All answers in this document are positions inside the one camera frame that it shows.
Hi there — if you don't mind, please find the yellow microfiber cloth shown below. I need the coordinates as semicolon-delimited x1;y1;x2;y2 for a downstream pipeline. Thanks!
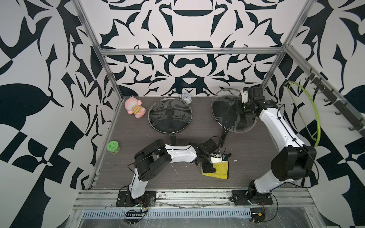
202;162;229;180

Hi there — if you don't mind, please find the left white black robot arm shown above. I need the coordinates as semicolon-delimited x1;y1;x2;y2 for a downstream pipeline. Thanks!
127;139;228;200

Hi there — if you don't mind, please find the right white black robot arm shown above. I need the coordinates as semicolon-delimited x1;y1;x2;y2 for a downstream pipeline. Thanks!
238;87;317;204

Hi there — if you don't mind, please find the right black frying pan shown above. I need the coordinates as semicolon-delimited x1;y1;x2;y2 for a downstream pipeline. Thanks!
218;125;255;148

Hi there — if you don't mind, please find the black frying pan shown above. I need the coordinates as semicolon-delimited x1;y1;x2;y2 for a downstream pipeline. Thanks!
218;125;255;148
148;98;193;146

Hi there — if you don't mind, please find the left black frying pan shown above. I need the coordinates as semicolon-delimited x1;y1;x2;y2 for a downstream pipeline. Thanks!
148;98;193;146

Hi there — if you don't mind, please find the pink plush toy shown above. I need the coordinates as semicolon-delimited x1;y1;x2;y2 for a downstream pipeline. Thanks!
124;97;146;119

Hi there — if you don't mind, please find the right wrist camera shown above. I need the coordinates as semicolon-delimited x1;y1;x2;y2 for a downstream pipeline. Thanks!
241;91;249;104

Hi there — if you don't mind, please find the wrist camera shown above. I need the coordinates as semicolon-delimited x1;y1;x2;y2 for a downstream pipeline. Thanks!
210;154;228;164
241;91;249;104

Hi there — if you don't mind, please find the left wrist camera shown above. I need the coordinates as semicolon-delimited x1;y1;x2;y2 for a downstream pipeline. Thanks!
210;154;228;164

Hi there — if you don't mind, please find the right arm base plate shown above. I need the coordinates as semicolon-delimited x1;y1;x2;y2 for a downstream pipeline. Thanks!
230;190;273;206

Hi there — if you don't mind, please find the green hoop on wall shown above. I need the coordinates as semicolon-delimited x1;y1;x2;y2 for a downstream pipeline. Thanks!
285;81;322;147

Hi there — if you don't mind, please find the black wall hook rail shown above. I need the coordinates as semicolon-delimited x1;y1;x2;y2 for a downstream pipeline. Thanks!
304;68;365;137

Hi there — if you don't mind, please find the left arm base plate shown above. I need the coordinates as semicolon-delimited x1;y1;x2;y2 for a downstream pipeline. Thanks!
116;191;157;208

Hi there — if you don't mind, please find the aluminium frame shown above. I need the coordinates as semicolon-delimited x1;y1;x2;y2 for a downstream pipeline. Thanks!
74;1;365;228

